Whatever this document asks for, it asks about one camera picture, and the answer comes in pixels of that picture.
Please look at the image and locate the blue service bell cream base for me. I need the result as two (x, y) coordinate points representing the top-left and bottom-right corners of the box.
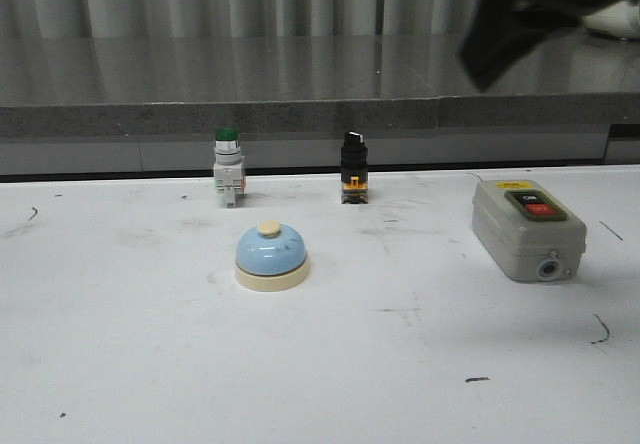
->
(234, 220), (311, 294)

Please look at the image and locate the white object on counter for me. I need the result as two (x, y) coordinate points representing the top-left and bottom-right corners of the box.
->
(582, 0), (640, 40)

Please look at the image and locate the grey stone counter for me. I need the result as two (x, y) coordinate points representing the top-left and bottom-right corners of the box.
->
(1, 32), (639, 178)

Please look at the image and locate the black yellow selector switch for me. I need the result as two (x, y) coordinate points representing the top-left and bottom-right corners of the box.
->
(341, 131), (368, 204)

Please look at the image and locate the grey on off switch box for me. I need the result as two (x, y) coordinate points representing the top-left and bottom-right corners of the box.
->
(472, 180), (587, 282)

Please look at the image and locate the green white pushbutton switch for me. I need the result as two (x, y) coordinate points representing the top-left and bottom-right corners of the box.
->
(213, 127), (246, 208)

